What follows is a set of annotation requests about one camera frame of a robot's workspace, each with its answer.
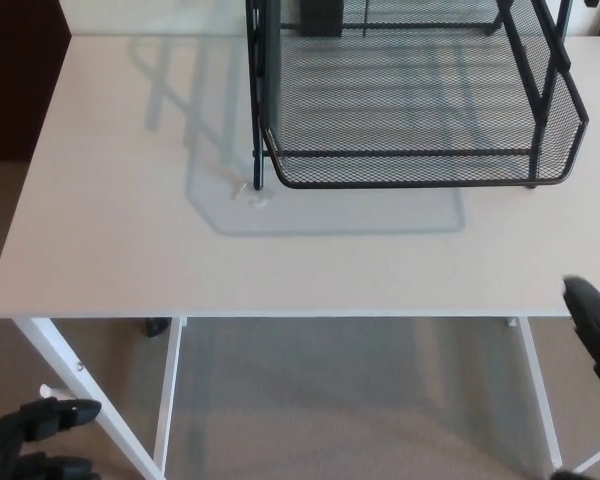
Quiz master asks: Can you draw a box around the black metal file tray frame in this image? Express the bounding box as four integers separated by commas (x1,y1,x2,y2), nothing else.
244,0,574,193

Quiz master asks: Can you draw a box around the dark brown cabinet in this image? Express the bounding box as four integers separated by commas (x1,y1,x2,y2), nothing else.
0,0,74,164

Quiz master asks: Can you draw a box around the white metal table leg frame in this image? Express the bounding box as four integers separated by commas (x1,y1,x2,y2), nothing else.
12,315,189,480
505,316,600,477

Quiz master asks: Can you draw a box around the white peg on table leg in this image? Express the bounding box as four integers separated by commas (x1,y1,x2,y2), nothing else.
39,383,75,402

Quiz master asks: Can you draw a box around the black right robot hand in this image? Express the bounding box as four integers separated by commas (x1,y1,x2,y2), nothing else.
549,273,600,480

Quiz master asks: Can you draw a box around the black mesh file tray layer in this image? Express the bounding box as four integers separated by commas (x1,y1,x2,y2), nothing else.
262,0,591,191

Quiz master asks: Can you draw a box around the black chair caster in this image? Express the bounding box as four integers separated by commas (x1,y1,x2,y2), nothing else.
144,317,172,339

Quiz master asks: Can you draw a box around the small black box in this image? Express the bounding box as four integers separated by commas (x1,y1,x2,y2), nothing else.
299,0,344,38

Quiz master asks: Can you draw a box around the clear tape scrap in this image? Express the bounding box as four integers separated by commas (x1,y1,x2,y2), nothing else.
228,178,272,209

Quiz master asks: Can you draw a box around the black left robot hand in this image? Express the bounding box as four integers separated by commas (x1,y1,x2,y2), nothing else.
0,397,103,480

